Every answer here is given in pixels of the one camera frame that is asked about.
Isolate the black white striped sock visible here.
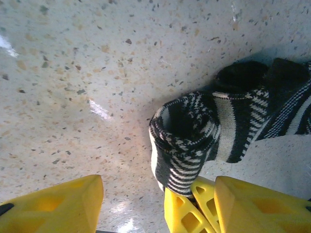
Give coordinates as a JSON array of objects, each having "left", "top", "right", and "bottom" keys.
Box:
[
  {"left": 255, "top": 57, "right": 311, "bottom": 141},
  {"left": 148, "top": 59, "right": 270, "bottom": 197}
]

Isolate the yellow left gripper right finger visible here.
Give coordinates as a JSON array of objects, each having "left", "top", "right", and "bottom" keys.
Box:
[{"left": 213, "top": 175, "right": 311, "bottom": 233}]

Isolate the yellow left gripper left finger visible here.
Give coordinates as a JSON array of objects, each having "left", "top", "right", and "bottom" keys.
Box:
[{"left": 0, "top": 174, "right": 104, "bottom": 233}]

